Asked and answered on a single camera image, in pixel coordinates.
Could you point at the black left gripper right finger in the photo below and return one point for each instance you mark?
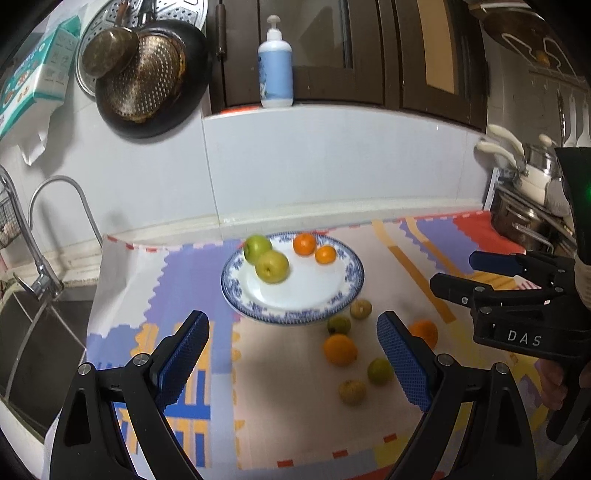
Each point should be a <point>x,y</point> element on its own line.
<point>497,443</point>

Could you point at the white hanging spoon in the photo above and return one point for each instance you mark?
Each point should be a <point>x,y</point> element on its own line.
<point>584,140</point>

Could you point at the blue white porcelain plate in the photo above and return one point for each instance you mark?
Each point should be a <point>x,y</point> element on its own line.
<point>310,292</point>

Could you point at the green round lime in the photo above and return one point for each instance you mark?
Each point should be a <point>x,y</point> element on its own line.
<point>380,372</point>

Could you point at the brass perforated strainer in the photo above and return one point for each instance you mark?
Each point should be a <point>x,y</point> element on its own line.
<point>150,80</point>

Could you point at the small green lime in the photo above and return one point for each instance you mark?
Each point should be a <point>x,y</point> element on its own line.
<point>339,324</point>

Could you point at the steel steamer tray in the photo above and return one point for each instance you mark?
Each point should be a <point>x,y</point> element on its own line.
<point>101,15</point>

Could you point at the white pot handle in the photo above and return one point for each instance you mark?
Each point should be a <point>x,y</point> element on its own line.
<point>503,133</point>
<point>495,149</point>

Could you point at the brownish green lime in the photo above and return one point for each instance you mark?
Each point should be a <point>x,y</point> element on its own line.
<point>360,309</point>

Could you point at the black frying pan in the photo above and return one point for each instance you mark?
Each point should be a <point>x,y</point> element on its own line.
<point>194,82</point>

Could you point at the wire sink basket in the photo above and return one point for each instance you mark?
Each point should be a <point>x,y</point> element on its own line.
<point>9,227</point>

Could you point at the small yellowish lime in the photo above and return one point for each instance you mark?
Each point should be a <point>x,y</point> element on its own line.
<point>352,392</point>

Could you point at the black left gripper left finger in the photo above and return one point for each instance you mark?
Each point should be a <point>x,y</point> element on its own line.
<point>88,443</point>

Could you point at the large orange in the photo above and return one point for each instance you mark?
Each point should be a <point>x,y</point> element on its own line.
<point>426,330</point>

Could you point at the stainless steel pot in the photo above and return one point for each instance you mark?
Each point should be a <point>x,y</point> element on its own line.
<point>529,225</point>

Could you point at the small orange mandarin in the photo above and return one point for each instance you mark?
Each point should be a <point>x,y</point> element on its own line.
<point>304,244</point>

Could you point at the small brass ladle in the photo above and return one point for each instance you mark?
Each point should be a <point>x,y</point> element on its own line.
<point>111,49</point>

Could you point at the orange lemon-shaped citrus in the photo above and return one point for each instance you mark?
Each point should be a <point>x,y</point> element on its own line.
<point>340,350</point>

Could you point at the steel kitchen sink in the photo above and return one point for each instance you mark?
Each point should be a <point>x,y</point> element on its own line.
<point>41,347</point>

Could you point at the white lidded pot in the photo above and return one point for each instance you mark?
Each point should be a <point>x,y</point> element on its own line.
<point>540,180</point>

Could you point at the teal white cardboard box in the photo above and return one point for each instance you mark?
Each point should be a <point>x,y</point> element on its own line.
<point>38,86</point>

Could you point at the person's right hand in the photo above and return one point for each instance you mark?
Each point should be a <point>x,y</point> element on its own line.
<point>553,390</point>

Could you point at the large green apple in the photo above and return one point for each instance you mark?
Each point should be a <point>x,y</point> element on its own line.
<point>272,267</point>

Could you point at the blue white soap bottle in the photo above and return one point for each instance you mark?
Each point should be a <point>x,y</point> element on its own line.
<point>276,77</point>

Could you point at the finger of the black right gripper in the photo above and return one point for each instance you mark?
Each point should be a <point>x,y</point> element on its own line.
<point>541,269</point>
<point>483,299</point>

